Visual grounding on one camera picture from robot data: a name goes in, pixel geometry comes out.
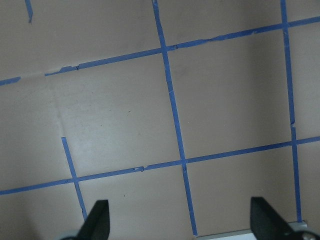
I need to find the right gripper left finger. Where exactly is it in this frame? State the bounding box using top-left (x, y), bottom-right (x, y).
top-left (76, 199), bottom-right (111, 237)

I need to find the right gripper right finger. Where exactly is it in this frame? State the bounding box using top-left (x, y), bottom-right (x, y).
top-left (250, 197), bottom-right (298, 237)

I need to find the brown paper table cover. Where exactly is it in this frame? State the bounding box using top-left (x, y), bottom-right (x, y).
top-left (0, 0), bottom-right (320, 240)

